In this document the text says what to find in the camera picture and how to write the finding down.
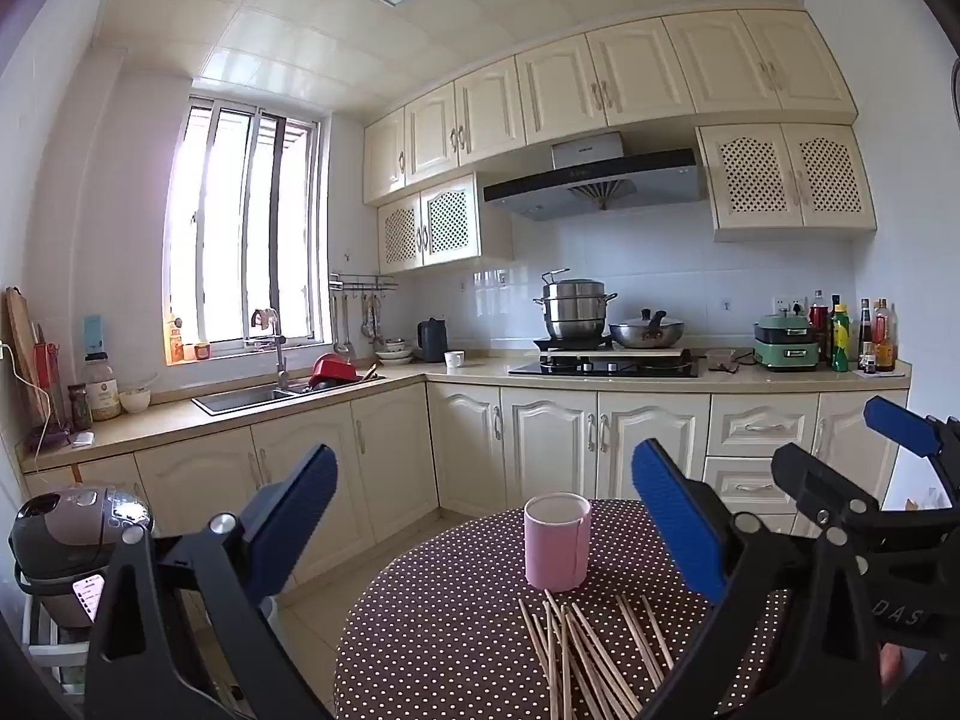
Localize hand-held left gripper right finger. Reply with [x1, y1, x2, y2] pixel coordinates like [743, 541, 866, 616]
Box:
[631, 438, 886, 720]

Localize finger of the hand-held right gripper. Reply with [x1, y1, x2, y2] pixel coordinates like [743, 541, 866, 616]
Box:
[772, 442, 901, 541]
[862, 394, 960, 482]

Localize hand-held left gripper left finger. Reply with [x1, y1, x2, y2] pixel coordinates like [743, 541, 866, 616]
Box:
[82, 442, 340, 720]

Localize pink cup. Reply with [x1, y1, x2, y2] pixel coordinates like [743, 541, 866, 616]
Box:
[523, 493, 592, 592]

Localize bunch of wooden chopsticks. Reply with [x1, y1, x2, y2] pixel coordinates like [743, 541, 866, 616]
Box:
[517, 589, 680, 720]

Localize row of condiment bottles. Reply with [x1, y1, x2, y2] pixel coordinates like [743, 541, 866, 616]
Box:
[806, 291, 901, 376]

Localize steel sink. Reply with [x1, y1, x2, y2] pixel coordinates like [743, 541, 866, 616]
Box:
[191, 375, 387, 415]

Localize green multicooker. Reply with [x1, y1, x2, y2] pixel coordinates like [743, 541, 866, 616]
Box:
[752, 313, 822, 372]

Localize red colander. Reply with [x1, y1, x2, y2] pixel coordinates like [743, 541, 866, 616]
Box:
[310, 352, 361, 391]

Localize metal faucet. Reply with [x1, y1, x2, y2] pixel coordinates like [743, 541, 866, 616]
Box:
[251, 307, 290, 391]

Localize cream base cabinets with countertop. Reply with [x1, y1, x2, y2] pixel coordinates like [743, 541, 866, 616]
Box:
[22, 356, 912, 593]

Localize black gas hob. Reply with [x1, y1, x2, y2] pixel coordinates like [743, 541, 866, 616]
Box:
[508, 356, 700, 379]

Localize light wooden board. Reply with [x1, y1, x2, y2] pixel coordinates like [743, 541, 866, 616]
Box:
[541, 345, 695, 362]

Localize hanging metal ladle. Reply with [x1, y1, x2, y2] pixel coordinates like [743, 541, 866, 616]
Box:
[334, 292, 355, 359]

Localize brown polka dot tablecloth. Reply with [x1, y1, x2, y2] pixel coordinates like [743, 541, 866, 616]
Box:
[334, 496, 796, 720]

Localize wok with lid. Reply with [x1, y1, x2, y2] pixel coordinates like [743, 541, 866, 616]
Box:
[607, 307, 687, 350]

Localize hanging metal spatula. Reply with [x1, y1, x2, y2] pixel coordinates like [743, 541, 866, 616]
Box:
[360, 292, 387, 352]

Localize black electric kettle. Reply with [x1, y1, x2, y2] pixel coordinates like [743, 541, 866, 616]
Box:
[416, 317, 451, 363]

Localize stainless steamer pot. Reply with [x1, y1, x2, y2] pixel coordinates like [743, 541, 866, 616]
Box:
[532, 268, 620, 342]

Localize large glass jar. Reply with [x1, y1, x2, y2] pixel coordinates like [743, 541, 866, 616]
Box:
[81, 351, 122, 421]

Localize grey rice cooker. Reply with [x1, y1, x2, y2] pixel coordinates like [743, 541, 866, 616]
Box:
[9, 486, 156, 631]

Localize window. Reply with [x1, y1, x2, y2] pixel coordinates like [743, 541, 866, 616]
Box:
[163, 94, 332, 367]

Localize cream lattice door cabinet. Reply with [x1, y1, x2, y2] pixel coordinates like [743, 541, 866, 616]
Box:
[694, 122, 878, 243]
[375, 172, 515, 276]

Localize red utensil holder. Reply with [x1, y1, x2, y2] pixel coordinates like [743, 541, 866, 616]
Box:
[34, 341, 62, 410]

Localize white utility cart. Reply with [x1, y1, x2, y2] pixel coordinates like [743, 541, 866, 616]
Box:
[19, 592, 95, 698]

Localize wooden cutting board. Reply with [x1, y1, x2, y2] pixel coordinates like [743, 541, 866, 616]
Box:
[6, 286, 50, 425]

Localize range hood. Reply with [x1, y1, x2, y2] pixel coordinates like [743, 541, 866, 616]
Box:
[482, 131, 710, 222]

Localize metal wall rack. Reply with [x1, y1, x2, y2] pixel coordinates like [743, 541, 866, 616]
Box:
[328, 272, 398, 293]

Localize white charging cable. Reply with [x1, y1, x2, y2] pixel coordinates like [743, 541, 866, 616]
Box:
[0, 343, 76, 458]

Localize cream upper wall cabinets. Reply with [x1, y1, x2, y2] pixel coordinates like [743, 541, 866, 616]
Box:
[364, 9, 860, 205]

